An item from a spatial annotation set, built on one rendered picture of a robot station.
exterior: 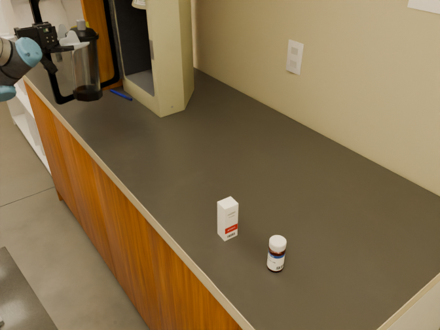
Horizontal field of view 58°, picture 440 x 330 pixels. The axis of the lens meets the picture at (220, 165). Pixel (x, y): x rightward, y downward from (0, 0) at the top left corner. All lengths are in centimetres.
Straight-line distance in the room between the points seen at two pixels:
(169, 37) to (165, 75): 14
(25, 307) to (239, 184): 63
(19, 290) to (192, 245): 39
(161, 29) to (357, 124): 73
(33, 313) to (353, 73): 110
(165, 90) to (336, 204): 75
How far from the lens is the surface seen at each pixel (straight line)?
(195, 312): 121
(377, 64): 131
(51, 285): 228
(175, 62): 150
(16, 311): 97
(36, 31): 142
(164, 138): 141
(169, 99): 154
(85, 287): 222
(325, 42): 141
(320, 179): 124
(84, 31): 145
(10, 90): 133
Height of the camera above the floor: 166
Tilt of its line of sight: 35 degrees down
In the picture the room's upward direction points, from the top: straight up
